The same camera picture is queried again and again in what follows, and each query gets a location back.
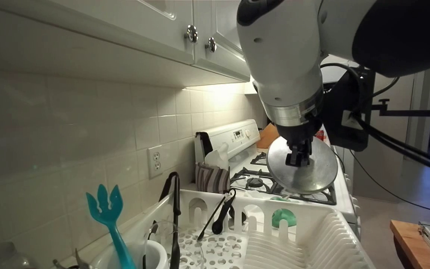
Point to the red object behind kettle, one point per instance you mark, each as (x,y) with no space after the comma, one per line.
(321,134)

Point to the white gas stove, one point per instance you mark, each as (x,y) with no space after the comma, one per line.
(249,170)

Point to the white upper cabinets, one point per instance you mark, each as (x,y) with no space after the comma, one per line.
(154,42)

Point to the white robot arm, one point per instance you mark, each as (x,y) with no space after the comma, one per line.
(285,40)

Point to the striped dish towel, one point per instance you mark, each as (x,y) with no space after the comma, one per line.
(212,178)

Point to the white plastic dish rack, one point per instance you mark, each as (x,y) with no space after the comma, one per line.
(321,237)

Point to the silver pot lid black knob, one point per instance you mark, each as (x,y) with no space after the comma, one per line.
(318,173)

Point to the teal plastic pasta fork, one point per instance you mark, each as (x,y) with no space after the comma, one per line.
(106,208)

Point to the black ladle utensil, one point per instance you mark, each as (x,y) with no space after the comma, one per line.
(219,212)

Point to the white wall power outlet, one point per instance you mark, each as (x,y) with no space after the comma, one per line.
(154,161)

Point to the wooden knife block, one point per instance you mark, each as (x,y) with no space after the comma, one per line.
(267,134)

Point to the white utensil holder cup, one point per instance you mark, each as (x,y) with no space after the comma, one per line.
(146,255)

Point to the wooden table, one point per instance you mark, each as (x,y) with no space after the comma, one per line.
(410,246)

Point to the green white round object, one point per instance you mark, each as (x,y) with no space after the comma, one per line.
(283,215)

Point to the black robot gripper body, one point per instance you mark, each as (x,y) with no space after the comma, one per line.
(298,140)

